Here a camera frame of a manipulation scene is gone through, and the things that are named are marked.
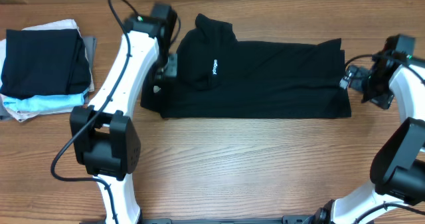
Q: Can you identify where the folded light blue shirt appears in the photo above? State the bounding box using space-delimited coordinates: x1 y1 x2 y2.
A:
1 88 89 113

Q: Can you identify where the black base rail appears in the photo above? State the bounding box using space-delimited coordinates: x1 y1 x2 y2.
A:
136 215 313 224

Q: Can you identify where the folded black shirt on stack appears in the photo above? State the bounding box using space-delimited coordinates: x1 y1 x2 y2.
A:
1 29 91 99

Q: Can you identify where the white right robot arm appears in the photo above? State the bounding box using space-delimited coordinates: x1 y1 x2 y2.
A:
306 55 424 223

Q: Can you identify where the black polo shirt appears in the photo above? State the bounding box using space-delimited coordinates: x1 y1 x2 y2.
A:
141 14 351 119

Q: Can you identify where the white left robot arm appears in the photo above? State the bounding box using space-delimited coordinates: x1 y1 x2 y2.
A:
69 14 181 223

